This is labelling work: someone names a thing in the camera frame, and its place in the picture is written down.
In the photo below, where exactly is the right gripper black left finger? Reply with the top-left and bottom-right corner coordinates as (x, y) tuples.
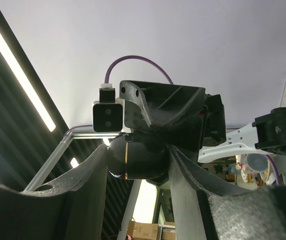
(0, 144), (108, 240)

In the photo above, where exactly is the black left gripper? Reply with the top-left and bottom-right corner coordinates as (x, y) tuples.
(119, 80), (227, 152)

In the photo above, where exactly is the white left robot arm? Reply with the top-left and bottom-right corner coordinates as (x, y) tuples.
(119, 80), (286, 163)

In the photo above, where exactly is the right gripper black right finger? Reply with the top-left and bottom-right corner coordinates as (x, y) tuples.
(168, 146), (286, 240)

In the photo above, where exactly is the aluminium frame post left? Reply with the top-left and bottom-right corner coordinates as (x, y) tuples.
(24, 127), (119, 191)

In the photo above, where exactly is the black case with gold line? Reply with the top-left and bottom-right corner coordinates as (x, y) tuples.
(107, 132), (170, 187)

